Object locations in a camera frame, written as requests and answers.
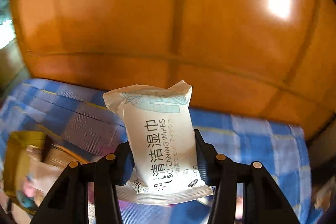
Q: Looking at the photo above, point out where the blue plush toy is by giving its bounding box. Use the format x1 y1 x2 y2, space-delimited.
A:
16 176 38 210

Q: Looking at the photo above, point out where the white cleaning wipes pack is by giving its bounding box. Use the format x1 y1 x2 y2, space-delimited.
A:
103 81 213 205

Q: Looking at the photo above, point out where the gold metal tray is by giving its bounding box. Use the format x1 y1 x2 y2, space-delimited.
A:
3 131 88 215

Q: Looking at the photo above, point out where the blue plaid bedsheet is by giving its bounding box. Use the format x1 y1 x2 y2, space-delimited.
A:
1 79 322 223

